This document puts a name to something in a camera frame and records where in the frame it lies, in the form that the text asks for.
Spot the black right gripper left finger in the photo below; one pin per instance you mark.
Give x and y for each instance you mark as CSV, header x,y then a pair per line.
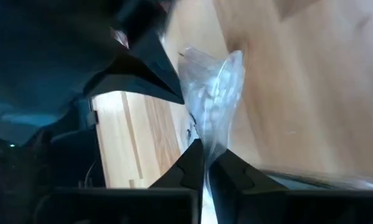
x,y
127,208

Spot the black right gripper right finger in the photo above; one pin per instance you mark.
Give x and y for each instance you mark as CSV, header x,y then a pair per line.
x,y
267,208

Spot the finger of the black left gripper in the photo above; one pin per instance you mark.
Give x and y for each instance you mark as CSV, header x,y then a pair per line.
x,y
161,62
127,77

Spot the clear bag of cotton balls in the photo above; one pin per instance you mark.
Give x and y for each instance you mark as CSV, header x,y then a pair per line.
x,y
211,93

